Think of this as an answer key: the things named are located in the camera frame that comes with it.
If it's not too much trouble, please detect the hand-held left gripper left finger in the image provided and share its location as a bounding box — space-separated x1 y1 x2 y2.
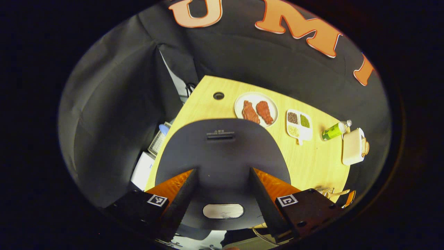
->
104 168 199 242

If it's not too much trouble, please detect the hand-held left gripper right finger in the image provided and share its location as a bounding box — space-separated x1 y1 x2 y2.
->
249 167 347 240

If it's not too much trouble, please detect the wooden spoon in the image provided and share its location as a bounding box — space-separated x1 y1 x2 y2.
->
324 189 351 200

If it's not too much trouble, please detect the black and silver rice cooker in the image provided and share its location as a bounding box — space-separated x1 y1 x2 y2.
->
154 118 292 231

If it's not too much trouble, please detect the white box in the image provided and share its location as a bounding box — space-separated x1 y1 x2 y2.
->
130 151 155 191

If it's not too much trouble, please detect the white toaster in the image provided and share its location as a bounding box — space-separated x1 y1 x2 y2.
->
342 128 365 166

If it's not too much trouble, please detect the green drink bottle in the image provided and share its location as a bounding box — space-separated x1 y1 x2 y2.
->
321 120 352 141

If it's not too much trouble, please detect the white divided bean tray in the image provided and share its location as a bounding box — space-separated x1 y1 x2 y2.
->
286 109 313 145

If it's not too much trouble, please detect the red meat piece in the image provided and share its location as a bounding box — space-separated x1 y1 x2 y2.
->
256 101 274 125
242 100 261 124

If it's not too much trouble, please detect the white round plate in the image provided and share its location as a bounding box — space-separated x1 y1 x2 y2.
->
234 92 279 128

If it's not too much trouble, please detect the black backdrop cloth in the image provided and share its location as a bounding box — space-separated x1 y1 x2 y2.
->
57 0 385 209

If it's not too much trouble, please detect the white wire rack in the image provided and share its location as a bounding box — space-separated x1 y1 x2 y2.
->
148 122 173 157

